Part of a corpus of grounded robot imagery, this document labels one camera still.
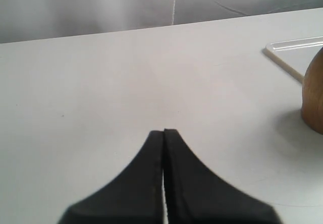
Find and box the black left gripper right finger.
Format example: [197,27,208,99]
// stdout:
[163,129,282,223]

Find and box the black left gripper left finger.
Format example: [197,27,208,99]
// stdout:
[59,131,164,223]

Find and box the wooden mortar cup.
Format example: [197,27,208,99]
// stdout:
[301,48,322,134]

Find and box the white rectangular plastic tray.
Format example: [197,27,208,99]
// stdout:
[263,36,322,83]

